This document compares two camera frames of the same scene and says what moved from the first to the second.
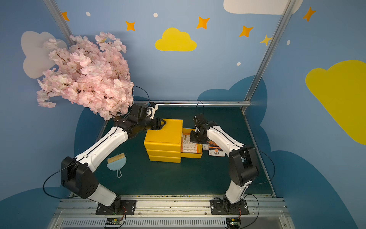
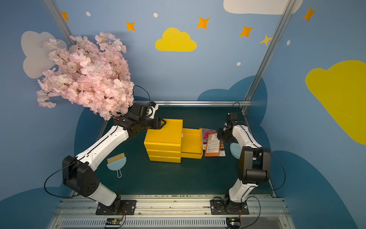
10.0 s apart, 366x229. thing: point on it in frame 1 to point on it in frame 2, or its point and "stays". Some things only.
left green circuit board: x=113 y=221 stays
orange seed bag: x=188 y=146 to x=213 y=145
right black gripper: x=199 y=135 to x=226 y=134
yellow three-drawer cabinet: x=164 y=145 stays
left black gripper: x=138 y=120 stays
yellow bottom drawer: x=163 y=159 stays
